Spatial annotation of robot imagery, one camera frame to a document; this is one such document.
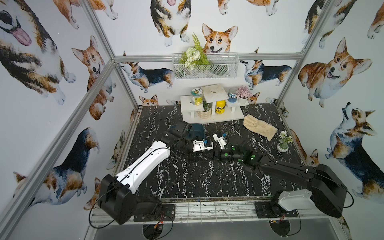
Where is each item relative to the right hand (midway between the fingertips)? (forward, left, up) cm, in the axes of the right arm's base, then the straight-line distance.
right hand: (205, 150), depth 73 cm
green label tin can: (+37, +5, +2) cm, 37 cm away
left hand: (+3, +1, -2) cm, 4 cm away
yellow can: (+41, -11, -12) cm, 45 cm away
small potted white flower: (+11, -48, -18) cm, 52 cm away
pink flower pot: (+37, -24, +4) cm, 44 cm away
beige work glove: (+29, -39, -21) cm, 53 cm away
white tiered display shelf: (+41, -7, -8) cm, 42 cm away
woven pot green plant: (+36, -1, -13) cm, 39 cm away
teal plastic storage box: (+25, +6, -19) cm, 32 cm away
